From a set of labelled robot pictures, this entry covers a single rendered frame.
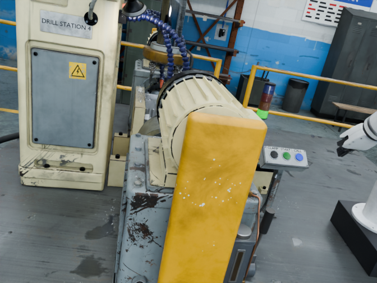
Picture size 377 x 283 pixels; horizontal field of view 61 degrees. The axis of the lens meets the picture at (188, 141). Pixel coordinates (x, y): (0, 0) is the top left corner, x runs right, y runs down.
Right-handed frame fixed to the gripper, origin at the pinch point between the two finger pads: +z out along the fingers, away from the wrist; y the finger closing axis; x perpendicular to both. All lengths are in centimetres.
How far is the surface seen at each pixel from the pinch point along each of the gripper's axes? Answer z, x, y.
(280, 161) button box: 8.8, 2.5, 19.8
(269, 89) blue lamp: 33, -49, 6
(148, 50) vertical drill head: 2, -33, 70
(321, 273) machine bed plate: 10.8, 39.3, 9.4
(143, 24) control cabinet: 214, -271, 67
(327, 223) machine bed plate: 27.5, 19.0, -8.6
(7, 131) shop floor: 239, -112, 195
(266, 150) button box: 8.8, -1.4, 24.8
